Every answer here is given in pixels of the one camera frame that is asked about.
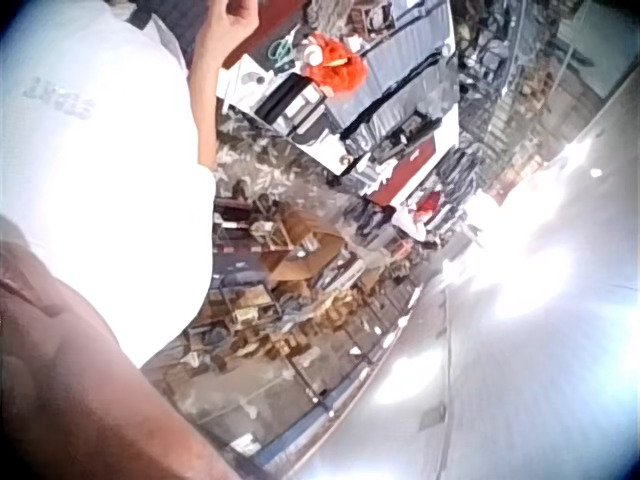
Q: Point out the cluttered storage rack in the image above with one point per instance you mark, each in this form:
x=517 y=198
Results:
x=515 y=75

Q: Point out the person's right fingers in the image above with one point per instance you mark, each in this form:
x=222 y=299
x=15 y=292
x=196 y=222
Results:
x=247 y=11

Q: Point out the green scissors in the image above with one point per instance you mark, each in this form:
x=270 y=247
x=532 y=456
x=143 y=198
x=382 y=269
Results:
x=280 y=50

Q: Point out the person's right hand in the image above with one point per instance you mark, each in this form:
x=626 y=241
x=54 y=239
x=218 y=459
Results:
x=225 y=27

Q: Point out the red box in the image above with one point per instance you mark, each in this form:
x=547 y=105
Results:
x=407 y=172

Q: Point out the heap of wooden clutter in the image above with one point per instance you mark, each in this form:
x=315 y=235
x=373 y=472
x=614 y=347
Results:
x=300 y=280

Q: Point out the white carton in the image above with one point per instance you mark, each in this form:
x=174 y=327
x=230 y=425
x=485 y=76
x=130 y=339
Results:
x=247 y=82

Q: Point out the black and white box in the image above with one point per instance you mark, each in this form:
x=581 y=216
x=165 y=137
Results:
x=292 y=107

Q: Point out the orange plush toy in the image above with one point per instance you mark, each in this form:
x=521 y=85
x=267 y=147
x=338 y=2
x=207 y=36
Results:
x=337 y=67

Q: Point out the red and white bag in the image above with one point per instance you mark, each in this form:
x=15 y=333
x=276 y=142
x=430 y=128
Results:
x=420 y=215

